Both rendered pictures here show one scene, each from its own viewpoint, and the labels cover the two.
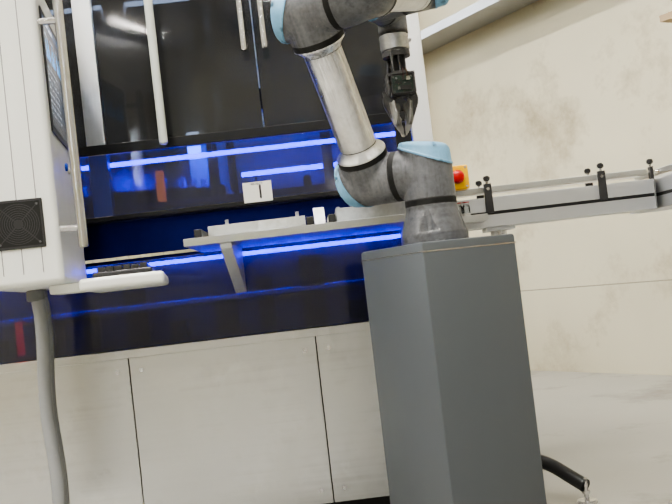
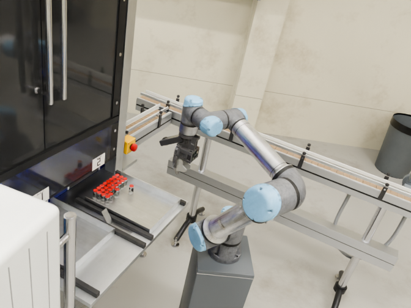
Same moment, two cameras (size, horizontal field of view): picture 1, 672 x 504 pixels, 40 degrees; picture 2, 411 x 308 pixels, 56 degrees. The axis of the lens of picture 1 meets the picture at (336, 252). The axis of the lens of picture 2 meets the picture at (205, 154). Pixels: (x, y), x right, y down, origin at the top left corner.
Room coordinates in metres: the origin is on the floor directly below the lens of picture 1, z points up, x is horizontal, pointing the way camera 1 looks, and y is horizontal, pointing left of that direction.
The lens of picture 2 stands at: (1.78, 1.05, 2.02)
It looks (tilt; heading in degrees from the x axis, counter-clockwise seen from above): 30 degrees down; 291
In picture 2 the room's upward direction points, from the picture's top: 12 degrees clockwise
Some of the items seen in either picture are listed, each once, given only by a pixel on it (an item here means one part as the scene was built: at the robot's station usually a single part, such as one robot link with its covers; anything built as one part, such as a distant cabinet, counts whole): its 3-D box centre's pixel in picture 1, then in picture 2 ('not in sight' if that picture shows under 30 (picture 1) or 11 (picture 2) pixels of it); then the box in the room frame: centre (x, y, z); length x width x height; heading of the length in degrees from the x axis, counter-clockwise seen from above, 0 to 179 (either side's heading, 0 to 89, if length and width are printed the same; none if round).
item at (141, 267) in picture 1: (127, 272); not in sight; (2.43, 0.55, 0.82); 0.40 x 0.14 x 0.02; 9
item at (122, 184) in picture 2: not in sight; (114, 189); (2.65, -0.14, 0.91); 0.18 x 0.02 x 0.05; 91
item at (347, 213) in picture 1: (382, 214); (133, 200); (2.54, -0.14, 0.90); 0.34 x 0.26 x 0.04; 1
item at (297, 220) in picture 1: (260, 231); (59, 231); (2.64, 0.21, 0.90); 0.34 x 0.26 x 0.04; 2
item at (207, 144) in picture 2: not in sight; (199, 180); (2.62, -1.09, 0.46); 0.09 x 0.09 x 0.77; 2
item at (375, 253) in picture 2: not in sight; (271, 208); (2.07, -1.10, 0.49); 1.60 x 0.08 x 0.12; 2
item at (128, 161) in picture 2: (462, 220); (119, 160); (2.82, -0.39, 0.87); 0.14 x 0.13 x 0.02; 2
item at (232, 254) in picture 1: (234, 269); not in sight; (2.56, 0.28, 0.80); 0.34 x 0.03 x 0.13; 2
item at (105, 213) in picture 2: (319, 216); (117, 222); (2.50, 0.03, 0.91); 0.14 x 0.03 x 0.06; 2
